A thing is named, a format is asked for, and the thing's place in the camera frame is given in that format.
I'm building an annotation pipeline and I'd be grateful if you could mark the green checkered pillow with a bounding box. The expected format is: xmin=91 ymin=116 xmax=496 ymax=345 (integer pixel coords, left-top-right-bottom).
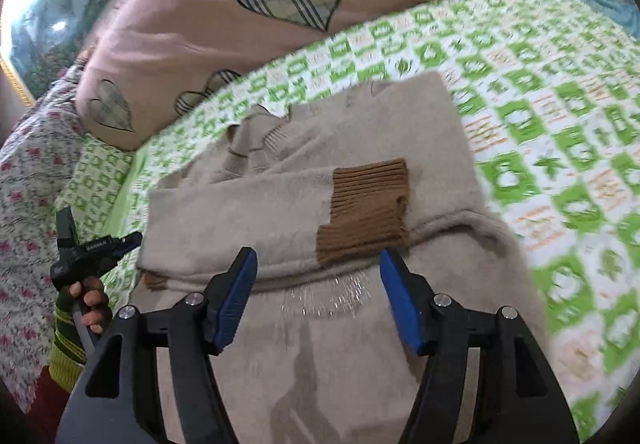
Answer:
xmin=59 ymin=134 xmax=137 ymax=226

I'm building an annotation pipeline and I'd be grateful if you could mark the person's left hand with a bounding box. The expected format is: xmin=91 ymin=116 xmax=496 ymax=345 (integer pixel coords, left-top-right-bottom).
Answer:
xmin=67 ymin=275 xmax=109 ymax=336

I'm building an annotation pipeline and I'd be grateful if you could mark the beige knit sweater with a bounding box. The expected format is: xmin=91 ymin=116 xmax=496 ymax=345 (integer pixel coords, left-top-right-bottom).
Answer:
xmin=131 ymin=72 xmax=552 ymax=444

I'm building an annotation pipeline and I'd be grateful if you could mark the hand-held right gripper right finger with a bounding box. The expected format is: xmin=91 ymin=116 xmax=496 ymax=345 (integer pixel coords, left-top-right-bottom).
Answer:
xmin=378 ymin=247 xmax=581 ymax=444

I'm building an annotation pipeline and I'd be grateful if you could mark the light blue cloth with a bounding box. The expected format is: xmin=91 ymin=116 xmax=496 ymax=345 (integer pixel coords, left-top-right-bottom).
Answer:
xmin=570 ymin=0 xmax=637 ymax=39

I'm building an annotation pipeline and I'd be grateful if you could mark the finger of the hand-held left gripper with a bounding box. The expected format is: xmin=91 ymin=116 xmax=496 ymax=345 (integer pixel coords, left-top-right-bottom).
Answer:
xmin=56 ymin=207 xmax=77 ymax=250
xmin=82 ymin=231 xmax=144 ymax=275

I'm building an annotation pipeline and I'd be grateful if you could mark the pink pillow with plaid hearts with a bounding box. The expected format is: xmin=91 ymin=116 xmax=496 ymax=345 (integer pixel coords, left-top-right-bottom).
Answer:
xmin=75 ymin=0 xmax=557 ymax=153

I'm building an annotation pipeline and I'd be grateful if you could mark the green checkered bed sheet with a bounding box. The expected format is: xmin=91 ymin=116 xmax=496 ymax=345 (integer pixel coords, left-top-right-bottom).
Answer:
xmin=100 ymin=0 xmax=640 ymax=440

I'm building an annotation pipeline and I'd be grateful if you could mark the gold framed landscape picture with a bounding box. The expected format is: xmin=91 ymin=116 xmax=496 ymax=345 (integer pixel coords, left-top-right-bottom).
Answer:
xmin=0 ymin=0 xmax=132 ymax=108

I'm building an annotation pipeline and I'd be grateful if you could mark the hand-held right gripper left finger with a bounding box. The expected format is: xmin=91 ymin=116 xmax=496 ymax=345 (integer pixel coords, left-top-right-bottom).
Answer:
xmin=55 ymin=247 xmax=259 ymax=444

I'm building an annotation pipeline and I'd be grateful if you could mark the floral blanket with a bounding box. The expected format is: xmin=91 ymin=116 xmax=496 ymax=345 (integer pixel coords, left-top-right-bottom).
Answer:
xmin=0 ymin=63 xmax=93 ymax=416

